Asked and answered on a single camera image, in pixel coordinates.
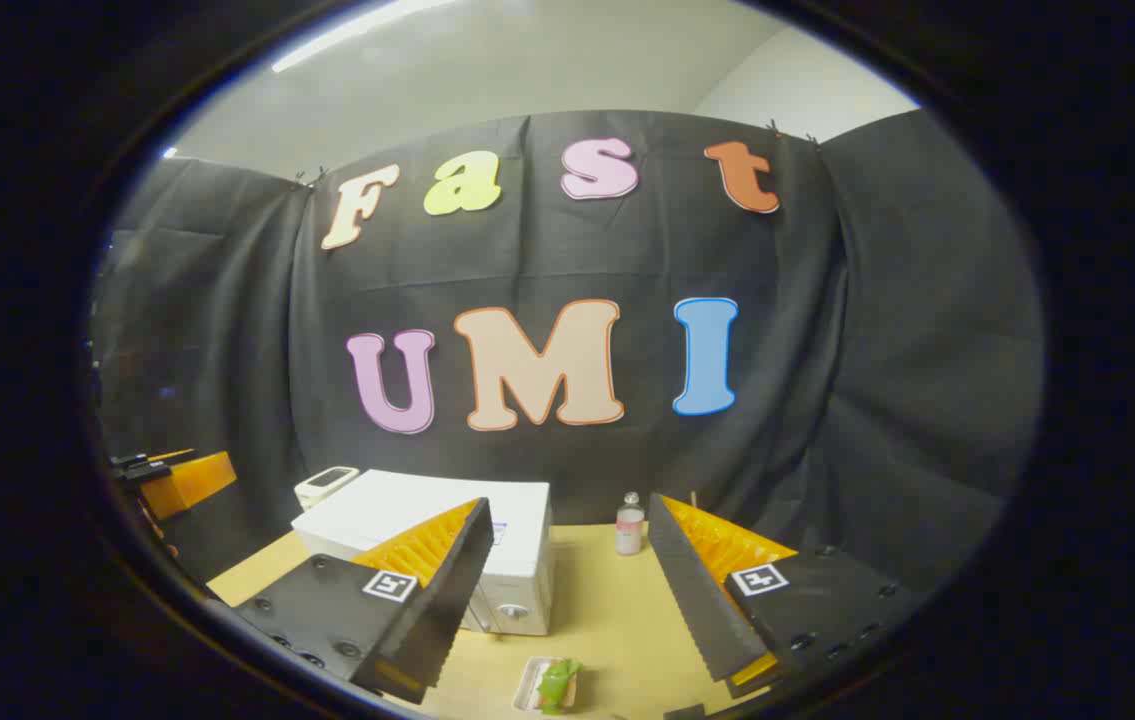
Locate clear bottle with pink label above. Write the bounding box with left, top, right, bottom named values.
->
left=615, top=491, right=646, bottom=557

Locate lettuce sandwich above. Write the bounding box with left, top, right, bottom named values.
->
left=537, top=658, right=583, bottom=715

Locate white microwave oven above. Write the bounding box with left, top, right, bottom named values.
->
left=291, top=469, right=556, bottom=637

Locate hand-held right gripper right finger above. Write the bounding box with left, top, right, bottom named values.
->
left=647, top=492, right=928, bottom=701

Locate white plastic tray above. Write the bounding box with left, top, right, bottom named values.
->
left=513, top=656, right=588, bottom=715

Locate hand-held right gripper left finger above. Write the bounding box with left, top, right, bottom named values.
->
left=232, top=497, right=495, bottom=704

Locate white toaster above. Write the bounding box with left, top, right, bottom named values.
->
left=294, top=466, right=360, bottom=511

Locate black backdrop cloth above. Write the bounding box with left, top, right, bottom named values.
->
left=92, top=108, right=1045, bottom=601

